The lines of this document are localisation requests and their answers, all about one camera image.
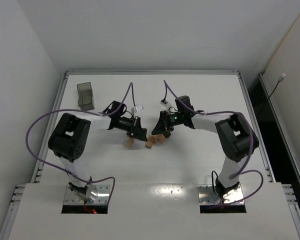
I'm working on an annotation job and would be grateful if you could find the grey translucent plastic bin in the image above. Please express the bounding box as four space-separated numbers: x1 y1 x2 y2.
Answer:
77 82 95 111

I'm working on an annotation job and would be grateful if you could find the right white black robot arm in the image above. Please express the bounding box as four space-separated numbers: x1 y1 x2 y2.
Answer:
151 95 259 198

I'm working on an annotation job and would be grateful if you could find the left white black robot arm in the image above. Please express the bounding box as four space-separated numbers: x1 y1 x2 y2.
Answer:
48 101 148 196

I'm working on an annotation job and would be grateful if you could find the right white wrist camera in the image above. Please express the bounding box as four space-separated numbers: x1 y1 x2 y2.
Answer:
160 99 172 109

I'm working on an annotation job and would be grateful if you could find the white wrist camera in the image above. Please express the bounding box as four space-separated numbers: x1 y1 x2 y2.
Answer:
132 104 144 114
160 99 172 109

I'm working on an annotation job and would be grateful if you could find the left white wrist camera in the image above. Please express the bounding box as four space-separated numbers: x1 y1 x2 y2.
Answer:
132 104 144 114

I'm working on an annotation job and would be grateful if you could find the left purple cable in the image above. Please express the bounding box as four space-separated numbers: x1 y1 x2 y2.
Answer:
25 82 137 198

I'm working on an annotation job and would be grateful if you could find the purple cable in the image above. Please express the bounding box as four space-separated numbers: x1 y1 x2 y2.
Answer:
25 82 137 198
163 79 265 210

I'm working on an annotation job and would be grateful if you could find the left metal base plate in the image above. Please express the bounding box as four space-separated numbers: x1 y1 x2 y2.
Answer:
63 184 110 206

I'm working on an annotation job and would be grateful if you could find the metal base plate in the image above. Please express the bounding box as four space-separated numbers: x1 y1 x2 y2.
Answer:
63 184 110 206
197 184 245 207

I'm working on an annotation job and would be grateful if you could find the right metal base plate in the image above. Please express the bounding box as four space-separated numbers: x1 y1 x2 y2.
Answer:
197 184 245 207

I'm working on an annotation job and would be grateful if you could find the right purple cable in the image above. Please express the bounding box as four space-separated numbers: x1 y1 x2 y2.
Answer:
163 79 265 210

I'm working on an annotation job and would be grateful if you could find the black wall cable white plug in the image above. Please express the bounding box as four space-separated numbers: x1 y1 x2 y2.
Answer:
256 73 287 119

